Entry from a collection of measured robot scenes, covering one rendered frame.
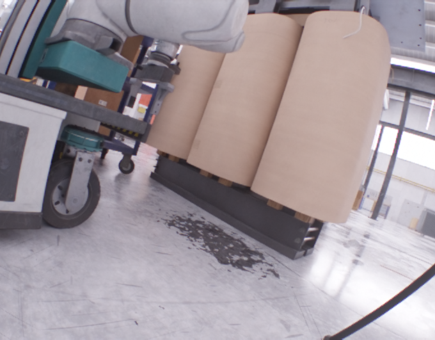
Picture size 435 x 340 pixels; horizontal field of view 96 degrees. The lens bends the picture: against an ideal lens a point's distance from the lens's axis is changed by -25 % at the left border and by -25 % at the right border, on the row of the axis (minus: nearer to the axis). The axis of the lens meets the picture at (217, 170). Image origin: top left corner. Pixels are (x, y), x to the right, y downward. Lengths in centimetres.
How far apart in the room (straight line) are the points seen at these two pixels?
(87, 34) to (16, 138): 24
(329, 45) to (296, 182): 58
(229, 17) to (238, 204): 94
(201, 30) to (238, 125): 74
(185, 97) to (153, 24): 102
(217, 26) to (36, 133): 38
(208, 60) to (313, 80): 71
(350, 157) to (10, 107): 100
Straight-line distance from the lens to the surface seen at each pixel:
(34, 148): 50
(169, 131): 151
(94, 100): 215
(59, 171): 63
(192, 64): 158
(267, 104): 121
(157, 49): 85
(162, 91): 80
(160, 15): 51
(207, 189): 138
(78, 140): 61
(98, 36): 56
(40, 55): 67
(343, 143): 98
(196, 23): 49
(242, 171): 118
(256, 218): 119
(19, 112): 48
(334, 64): 108
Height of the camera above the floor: 31
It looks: 4 degrees down
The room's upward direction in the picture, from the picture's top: 20 degrees clockwise
